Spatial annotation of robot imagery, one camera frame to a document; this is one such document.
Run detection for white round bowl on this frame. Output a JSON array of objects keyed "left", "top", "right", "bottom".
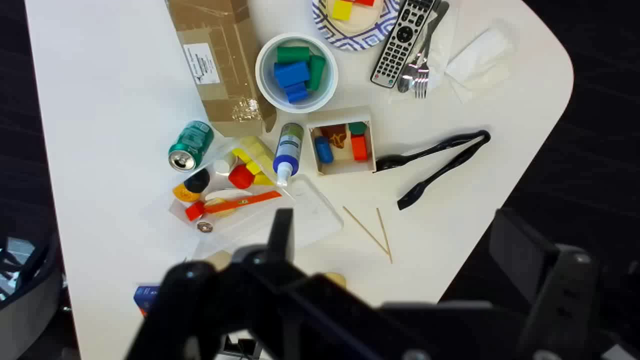
[{"left": 253, "top": 31, "right": 339, "bottom": 116}]

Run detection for red plastic cap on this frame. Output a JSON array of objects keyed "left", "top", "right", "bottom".
[{"left": 228, "top": 164, "right": 257, "bottom": 190}]

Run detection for brown patterned block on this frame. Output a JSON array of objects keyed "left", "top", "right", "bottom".
[{"left": 319, "top": 124, "right": 349, "bottom": 149}]

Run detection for blue cylinder block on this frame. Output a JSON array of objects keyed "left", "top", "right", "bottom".
[{"left": 313, "top": 136, "right": 336, "bottom": 166}]

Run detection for small shallow cardboard box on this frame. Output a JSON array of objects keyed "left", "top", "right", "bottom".
[{"left": 305, "top": 108, "right": 380, "bottom": 178}]

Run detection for metal spoon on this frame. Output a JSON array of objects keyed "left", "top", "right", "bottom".
[{"left": 396, "top": 0, "right": 446, "bottom": 94}]

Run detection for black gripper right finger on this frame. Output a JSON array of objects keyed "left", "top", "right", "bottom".
[{"left": 487, "top": 208, "right": 601, "bottom": 360}]

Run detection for green soda can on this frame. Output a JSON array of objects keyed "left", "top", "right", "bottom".
[{"left": 166, "top": 118, "right": 215, "bottom": 171}]

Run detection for blue plastic block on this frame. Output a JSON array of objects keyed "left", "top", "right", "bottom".
[
  {"left": 272, "top": 59, "right": 312, "bottom": 90},
  {"left": 283, "top": 81, "right": 312, "bottom": 106}
]

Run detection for metal fork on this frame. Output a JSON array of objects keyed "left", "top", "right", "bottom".
[{"left": 409, "top": 0, "right": 451, "bottom": 99}]

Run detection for black orange toy piece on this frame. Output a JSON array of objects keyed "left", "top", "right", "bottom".
[{"left": 172, "top": 166, "right": 214, "bottom": 203}]

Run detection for grey remote control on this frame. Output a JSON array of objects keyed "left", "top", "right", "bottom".
[{"left": 369, "top": 0, "right": 436, "bottom": 90}]

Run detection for white glue bottle blue label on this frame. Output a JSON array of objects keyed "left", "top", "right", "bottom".
[{"left": 272, "top": 120, "right": 305, "bottom": 188}]

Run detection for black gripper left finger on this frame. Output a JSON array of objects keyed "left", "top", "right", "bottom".
[{"left": 125, "top": 208, "right": 381, "bottom": 360}]

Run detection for black plastic tongs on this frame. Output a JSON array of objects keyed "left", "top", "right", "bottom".
[{"left": 373, "top": 128, "right": 492, "bottom": 211}]

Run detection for clear plastic bag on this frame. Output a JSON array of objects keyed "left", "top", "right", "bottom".
[{"left": 147, "top": 136, "right": 345, "bottom": 257}]

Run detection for brown cardboard box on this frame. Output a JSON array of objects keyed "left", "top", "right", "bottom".
[{"left": 163, "top": 0, "right": 278, "bottom": 139}]

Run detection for orange red block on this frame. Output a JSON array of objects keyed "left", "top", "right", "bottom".
[{"left": 349, "top": 134, "right": 371, "bottom": 164}]

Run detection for yellow plastic toy piece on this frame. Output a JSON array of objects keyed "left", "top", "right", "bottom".
[{"left": 232, "top": 136, "right": 275, "bottom": 188}]

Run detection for orange red toy stick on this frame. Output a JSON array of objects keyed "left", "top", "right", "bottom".
[{"left": 184, "top": 188, "right": 283, "bottom": 221}]

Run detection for blue white patterned paper bowl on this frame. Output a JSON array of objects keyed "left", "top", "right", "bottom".
[{"left": 310, "top": 0, "right": 401, "bottom": 53}]

